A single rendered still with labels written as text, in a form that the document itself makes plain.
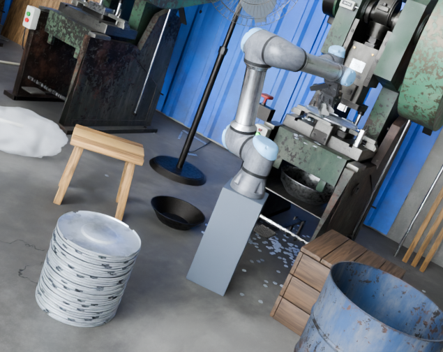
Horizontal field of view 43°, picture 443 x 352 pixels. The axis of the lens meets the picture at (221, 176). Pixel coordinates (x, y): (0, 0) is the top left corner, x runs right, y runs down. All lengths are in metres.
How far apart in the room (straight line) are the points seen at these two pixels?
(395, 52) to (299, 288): 1.22
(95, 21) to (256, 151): 1.82
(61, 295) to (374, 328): 0.99
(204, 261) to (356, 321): 0.86
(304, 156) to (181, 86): 2.15
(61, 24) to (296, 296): 2.34
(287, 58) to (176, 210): 1.21
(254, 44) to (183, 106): 2.63
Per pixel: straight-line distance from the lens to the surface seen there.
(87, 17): 3.81
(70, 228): 1.95
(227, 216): 2.32
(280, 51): 2.16
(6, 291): 2.07
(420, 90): 2.62
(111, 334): 2.01
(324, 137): 2.88
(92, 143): 2.63
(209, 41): 4.70
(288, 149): 2.89
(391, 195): 4.16
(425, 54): 2.55
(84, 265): 1.86
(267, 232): 2.84
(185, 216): 3.02
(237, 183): 2.33
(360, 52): 2.94
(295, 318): 2.43
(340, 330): 1.81
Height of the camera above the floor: 1.18
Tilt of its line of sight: 17 degrees down
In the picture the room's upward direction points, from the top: 22 degrees clockwise
